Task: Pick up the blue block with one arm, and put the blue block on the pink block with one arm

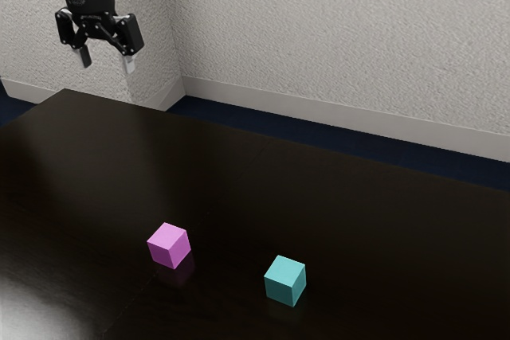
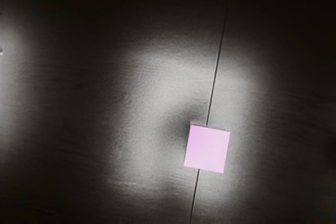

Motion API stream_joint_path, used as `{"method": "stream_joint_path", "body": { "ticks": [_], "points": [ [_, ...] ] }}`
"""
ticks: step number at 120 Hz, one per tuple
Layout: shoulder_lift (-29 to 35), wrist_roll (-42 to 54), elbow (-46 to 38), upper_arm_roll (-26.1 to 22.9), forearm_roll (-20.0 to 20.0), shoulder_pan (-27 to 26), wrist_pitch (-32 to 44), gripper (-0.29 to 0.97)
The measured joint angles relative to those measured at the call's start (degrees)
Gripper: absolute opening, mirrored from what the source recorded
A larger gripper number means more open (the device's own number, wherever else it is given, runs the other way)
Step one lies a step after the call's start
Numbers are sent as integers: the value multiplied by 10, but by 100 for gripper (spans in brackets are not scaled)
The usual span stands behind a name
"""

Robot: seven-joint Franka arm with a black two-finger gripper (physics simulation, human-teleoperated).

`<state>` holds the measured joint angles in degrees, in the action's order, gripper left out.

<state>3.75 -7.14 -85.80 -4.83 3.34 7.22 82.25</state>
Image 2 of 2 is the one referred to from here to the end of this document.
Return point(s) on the pink block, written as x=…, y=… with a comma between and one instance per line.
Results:
x=207, y=148

